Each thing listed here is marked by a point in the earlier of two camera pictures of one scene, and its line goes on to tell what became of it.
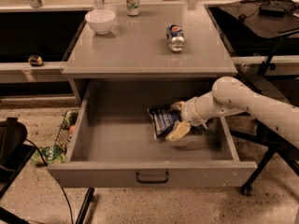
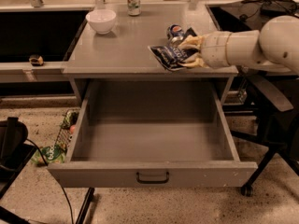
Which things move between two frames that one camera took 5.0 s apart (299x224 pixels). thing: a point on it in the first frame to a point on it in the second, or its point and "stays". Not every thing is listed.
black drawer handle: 152,182 stays
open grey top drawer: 114,144 stays
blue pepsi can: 176,37 stays
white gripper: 190,113 to 213,49
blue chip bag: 162,119 to 172,57
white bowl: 100,20 stays
